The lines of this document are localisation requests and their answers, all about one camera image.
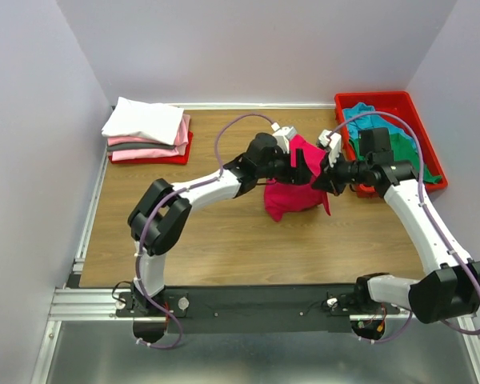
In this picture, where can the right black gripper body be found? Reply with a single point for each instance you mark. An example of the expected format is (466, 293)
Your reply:
(342, 173)

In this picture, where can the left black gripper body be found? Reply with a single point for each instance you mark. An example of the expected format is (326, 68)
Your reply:
(282, 171)

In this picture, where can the magenta t shirt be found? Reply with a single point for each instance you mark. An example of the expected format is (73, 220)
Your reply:
(280, 199)

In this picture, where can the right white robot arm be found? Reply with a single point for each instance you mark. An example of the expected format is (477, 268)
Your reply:
(451, 285)

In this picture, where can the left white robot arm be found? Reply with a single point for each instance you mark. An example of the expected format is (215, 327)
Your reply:
(158, 220)

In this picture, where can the green t shirt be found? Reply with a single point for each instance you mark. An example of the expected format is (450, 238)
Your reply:
(403, 149)

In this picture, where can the red folded t shirt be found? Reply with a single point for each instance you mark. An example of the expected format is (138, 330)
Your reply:
(178, 156)

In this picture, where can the pink folded t shirt lower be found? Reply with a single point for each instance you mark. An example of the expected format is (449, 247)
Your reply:
(147, 152)

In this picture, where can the grey folded t shirt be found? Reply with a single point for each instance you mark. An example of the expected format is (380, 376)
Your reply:
(139, 146)

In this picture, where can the white folded t shirt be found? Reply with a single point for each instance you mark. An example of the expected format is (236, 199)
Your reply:
(154, 121)

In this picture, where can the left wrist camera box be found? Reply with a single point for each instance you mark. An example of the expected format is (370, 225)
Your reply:
(283, 136)

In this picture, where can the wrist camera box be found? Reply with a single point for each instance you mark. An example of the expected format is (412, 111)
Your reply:
(283, 136)
(331, 143)

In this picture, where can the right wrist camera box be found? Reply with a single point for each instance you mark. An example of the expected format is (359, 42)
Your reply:
(331, 143)

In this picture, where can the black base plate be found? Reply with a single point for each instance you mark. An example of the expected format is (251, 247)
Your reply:
(371, 326)

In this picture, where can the aluminium frame rail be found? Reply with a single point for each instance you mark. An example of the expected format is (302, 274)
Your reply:
(84, 304)

